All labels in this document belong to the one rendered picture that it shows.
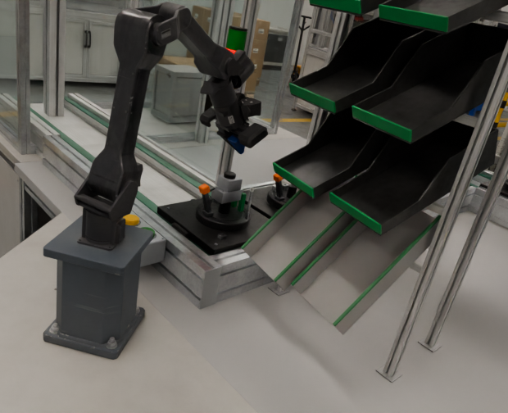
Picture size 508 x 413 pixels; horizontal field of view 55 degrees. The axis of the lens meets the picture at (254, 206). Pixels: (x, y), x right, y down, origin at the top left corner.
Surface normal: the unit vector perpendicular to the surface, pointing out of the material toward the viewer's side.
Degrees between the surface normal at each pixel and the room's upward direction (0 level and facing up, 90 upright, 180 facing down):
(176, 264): 90
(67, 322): 90
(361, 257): 45
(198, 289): 90
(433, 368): 0
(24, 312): 0
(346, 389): 0
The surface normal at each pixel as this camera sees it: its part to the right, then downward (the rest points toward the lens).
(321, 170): -0.19, -0.78
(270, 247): -0.47, -0.58
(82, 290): -0.16, 0.38
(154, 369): 0.18, -0.90
